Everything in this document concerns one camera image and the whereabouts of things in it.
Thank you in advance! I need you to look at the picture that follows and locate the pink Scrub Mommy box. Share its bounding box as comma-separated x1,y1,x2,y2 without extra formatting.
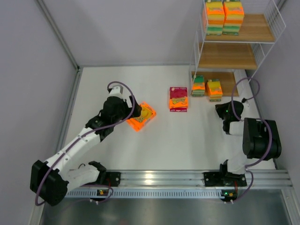
169,87,188,112

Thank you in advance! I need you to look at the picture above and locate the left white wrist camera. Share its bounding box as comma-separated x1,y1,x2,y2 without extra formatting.
109,85,123,98

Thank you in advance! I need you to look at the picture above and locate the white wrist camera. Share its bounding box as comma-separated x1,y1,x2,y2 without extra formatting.
241,98,249,107
109,85,123,98

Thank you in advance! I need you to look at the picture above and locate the bottom wooden shelf board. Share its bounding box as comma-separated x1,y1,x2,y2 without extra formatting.
190,71,236,97

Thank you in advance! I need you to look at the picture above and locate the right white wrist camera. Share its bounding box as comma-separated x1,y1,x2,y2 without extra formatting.
241,98,249,107

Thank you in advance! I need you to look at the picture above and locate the white wire shelf frame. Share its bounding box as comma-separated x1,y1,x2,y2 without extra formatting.
188,0,286,88

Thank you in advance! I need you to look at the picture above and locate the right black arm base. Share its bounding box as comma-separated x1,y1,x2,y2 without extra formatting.
203,160,247,187

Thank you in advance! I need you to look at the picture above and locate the wooden shelf board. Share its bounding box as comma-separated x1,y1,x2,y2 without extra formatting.
205,14,275,43
190,71,236,97
198,43,257,70

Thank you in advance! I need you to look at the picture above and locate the middle wooden shelf board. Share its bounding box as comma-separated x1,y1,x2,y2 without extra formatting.
198,43,257,70

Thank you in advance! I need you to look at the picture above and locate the top wooden shelf board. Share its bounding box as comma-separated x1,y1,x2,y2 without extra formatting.
205,14,275,43

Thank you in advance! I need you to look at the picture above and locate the slotted grey cable duct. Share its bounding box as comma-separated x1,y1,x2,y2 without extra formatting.
66,188,236,199

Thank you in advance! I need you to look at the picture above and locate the aluminium mounting rail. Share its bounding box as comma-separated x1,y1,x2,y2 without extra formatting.
38,170,293,188

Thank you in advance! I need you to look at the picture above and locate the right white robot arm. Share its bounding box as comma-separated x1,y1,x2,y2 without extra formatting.
215,100,282,187

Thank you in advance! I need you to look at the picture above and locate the yellow sponge pack green box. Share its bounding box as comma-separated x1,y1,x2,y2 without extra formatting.
202,0,225,36

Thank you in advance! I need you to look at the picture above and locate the Sponge Daddy yellow sponge box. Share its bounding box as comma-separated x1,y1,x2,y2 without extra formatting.
206,79,223,102

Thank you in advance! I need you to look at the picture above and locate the green sponge orange pack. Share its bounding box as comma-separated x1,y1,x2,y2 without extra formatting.
191,74,205,97

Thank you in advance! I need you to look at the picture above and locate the Scrub Daddy orange box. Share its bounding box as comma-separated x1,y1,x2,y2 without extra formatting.
127,102,156,132

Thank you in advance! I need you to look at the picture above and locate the corner aluminium frame post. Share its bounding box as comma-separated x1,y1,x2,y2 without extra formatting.
35,0,80,72

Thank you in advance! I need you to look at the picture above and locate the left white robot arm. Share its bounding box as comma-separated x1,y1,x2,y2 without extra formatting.
30,95,142,206

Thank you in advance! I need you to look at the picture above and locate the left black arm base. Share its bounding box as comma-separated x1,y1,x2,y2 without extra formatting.
103,172,121,187

